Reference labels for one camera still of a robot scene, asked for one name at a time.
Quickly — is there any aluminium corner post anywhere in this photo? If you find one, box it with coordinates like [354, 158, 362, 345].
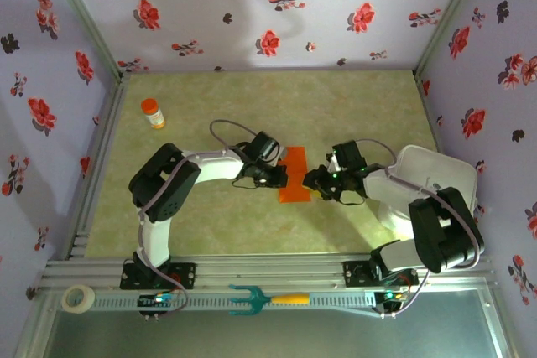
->
[41, 0, 127, 78]
[414, 0, 492, 76]

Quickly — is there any teal rake with yellow handle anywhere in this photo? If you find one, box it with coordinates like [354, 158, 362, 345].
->
[228, 283, 311, 318]

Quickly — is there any grey metal panel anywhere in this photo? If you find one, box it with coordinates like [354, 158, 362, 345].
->
[16, 290, 513, 358]

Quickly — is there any long aluminium frame rail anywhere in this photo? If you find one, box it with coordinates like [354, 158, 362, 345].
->
[39, 253, 500, 292]

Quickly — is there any orange cloth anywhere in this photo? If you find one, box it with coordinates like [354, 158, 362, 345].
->
[277, 146, 314, 205]

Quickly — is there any white plastic box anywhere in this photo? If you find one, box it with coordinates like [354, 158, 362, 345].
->
[377, 144, 480, 241]

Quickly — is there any grey right arm cable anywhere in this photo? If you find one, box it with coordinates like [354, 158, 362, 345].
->
[354, 138, 483, 320]

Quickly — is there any grey left arm cable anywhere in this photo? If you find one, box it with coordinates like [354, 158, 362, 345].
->
[136, 119, 263, 321]

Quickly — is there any white tape roll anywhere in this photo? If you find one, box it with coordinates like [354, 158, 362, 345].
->
[60, 283, 96, 314]

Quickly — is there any orange-capped pill bottle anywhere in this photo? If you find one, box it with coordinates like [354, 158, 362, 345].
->
[140, 97, 167, 131]

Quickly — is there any grey slotted cable tray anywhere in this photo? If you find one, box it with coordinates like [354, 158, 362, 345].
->
[90, 293, 378, 313]

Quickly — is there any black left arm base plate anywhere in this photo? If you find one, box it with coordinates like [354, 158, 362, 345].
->
[119, 261, 198, 291]

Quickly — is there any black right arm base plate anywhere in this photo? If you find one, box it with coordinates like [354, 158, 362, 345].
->
[342, 260, 420, 288]

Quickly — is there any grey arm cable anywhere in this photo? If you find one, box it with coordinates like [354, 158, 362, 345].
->
[354, 138, 483, 320]
[136, 119, 263, 321]

